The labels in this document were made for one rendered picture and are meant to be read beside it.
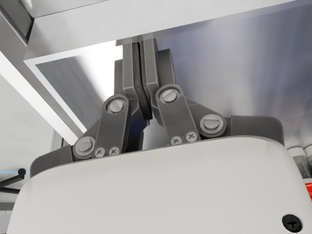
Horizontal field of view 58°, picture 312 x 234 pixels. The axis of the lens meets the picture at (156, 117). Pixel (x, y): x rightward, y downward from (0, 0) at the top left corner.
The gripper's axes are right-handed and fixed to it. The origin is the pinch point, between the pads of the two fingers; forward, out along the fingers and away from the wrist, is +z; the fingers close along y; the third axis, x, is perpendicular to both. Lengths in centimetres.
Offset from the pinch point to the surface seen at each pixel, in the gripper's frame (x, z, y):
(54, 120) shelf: -7.9, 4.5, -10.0
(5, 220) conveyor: -40, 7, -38
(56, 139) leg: -43, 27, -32
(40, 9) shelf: 2.4, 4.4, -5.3
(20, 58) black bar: 1.0, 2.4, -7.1
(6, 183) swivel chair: -175, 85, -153
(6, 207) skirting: -238, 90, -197
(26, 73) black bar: -0.2, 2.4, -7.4
